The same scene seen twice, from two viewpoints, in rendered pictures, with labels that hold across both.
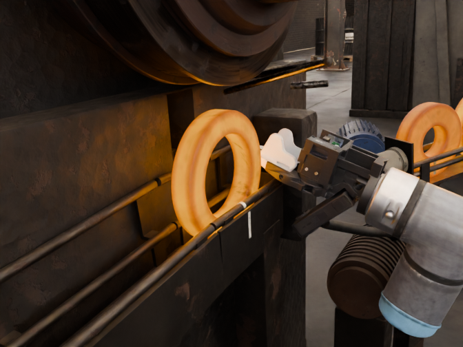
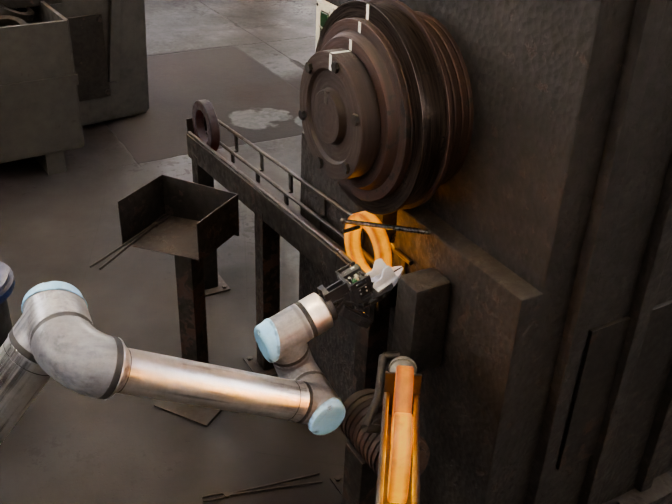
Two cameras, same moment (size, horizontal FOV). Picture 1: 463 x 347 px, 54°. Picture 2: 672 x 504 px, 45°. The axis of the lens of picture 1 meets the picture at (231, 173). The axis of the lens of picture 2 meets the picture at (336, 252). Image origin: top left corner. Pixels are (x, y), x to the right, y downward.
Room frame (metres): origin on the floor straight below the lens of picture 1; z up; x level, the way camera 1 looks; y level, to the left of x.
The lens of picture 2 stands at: (1.35, -1.54, 1.76)
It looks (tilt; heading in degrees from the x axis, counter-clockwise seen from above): 31 degrees down; 118
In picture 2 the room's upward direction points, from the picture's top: 2 degrees clockwise
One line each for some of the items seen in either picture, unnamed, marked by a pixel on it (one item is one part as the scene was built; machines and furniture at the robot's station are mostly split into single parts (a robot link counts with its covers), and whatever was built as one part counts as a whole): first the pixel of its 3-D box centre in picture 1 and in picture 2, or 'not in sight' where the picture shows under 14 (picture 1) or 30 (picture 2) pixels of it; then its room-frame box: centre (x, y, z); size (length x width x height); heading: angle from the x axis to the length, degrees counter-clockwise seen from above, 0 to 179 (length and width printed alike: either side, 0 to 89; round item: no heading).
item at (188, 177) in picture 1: (220, 175); (367, 248); (0.60, 0.02, 0.75); 0.18 x 0.03 x 0.18; 147
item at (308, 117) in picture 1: (284, 173); (421, 321); (0.81, -0.10, 0.68); 0.11 x 0.08 x 0.24; 59
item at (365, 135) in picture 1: (358, 149); not in sight; (2.74, -0.81, 0.17); 0.57 x 0.31 x 0.34; 169
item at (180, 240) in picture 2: not in sight; (186, 304); (0.01, 0.03, 0.36); 0.26 x 0.20 x 0.72; 4
